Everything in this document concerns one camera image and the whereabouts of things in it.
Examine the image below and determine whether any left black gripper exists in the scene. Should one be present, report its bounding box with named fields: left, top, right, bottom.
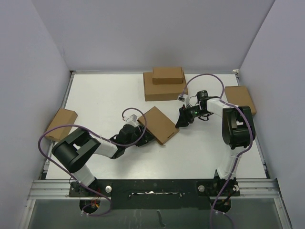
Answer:
left=124, top=124, right=154, bottom=148

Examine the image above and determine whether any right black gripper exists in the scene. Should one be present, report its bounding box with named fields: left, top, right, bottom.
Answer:
left=176, top=104, right=209, bottom=128

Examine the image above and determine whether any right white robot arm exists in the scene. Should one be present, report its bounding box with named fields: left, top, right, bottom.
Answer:
left=175, top=90, right=255, bottom=195

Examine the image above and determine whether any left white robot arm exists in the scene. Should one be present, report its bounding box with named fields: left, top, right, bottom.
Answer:
left=52, top=124, right=155, bottom=196

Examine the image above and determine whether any large closed cardboard box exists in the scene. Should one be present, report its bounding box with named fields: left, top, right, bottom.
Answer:
left=143, top=72, right=186, bottom=102

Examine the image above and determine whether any small closed cardboard box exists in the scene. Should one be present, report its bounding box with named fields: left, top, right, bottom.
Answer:
left=152, top=67, right=183, bottom=85

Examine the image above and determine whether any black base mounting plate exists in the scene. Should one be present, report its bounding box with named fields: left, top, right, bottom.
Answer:
left=69, top=177, right=240, bottom=213

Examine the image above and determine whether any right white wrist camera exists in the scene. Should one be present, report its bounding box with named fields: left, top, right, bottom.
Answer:
left=177, top=94, right=190, bottom=108

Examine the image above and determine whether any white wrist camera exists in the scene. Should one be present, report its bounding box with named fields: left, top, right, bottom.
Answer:
left=177, top=94, right=190, bottom=108
left=122, top=114, right=139, bottom=127

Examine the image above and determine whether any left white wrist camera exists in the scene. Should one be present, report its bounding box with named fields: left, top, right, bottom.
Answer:
left=122, top=114, right=139, bottom=127

